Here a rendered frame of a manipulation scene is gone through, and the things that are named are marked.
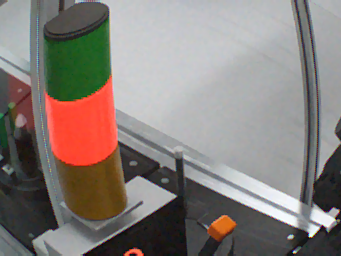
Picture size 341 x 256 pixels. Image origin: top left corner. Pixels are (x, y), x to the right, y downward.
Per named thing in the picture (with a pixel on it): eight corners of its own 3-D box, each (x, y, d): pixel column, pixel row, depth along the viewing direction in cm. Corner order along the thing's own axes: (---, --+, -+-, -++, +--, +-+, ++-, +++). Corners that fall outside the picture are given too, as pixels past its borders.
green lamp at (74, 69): (128, 71, 72) (125, 13, 69) (72, 112, 69) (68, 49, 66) (80, 51, 75) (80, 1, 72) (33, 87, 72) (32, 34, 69)
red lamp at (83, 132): (134, 138, 75) (128, 72, 72) (82, 176, 72) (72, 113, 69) (83, 109, 78) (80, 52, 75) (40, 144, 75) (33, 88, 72)
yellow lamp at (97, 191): (143, 199, 78) (134, 140, 75) (95, 229, 75) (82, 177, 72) (91, 168, 81) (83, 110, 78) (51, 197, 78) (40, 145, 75)
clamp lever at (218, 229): (216, 257, 109) (238, 223, 103) (203, 266, 108) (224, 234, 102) (193, 240, 110) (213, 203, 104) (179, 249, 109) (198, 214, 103)
